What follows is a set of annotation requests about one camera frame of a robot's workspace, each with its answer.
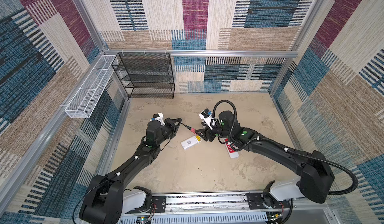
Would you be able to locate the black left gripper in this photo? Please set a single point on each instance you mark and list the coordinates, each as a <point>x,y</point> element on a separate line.
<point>169,124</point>

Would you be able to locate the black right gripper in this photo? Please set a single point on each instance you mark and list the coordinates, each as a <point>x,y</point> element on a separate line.
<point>208,134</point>

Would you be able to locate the pink handled screwdriver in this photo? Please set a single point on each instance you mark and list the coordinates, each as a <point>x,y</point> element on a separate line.
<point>189,128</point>

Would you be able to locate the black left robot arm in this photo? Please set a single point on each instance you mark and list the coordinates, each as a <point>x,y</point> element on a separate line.
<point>107,198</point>

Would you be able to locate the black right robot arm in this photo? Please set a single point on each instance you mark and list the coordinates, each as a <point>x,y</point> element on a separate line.
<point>314,175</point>

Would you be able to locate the red and white remote control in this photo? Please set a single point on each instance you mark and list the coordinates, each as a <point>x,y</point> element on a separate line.
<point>233,154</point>

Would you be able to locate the black mesh shelf rack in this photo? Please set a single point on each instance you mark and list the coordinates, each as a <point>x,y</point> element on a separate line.
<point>145,75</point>

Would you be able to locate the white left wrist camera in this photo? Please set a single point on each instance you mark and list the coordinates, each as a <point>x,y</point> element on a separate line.
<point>159,117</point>

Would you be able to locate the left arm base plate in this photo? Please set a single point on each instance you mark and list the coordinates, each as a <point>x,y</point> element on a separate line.
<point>158,204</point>

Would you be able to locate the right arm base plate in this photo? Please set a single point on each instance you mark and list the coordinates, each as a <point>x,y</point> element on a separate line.
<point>258,201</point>

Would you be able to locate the white mesh wall basket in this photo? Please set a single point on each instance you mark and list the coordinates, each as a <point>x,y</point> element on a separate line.
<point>87,96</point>

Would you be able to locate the white slotted cable duct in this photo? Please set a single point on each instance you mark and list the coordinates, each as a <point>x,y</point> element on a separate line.
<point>219,218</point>

